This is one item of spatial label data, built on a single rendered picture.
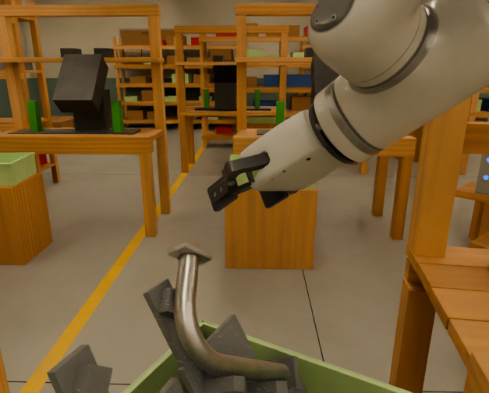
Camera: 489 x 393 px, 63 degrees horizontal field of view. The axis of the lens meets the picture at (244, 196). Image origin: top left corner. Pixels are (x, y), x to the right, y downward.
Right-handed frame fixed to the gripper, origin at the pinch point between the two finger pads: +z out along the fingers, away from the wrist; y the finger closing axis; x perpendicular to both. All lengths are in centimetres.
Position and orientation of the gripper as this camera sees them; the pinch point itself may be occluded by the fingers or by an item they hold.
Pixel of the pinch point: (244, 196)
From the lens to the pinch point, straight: 51.0
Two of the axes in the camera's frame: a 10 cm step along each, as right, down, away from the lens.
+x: 3.3, 9.0, -3.0
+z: -6.2, 4.4, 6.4
